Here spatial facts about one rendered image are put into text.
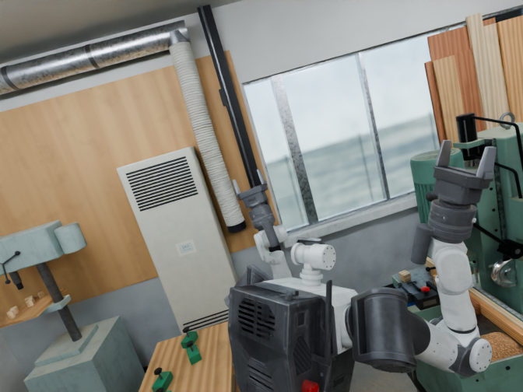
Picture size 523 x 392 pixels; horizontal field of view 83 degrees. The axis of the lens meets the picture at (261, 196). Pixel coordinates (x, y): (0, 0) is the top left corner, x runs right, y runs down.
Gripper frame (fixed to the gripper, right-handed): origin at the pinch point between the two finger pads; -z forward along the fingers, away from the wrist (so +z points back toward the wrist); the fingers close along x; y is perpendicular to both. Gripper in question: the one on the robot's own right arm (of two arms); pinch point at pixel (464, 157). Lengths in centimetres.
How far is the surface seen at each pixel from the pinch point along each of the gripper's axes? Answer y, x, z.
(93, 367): -127, 115, 152
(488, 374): 28, 0, 70
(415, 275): 45, 52, 69
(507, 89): 197, 150, -22
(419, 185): 28, 41, 19
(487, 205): 49, 30, 26
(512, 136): 51, 29, 0
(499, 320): 42, 11, 60
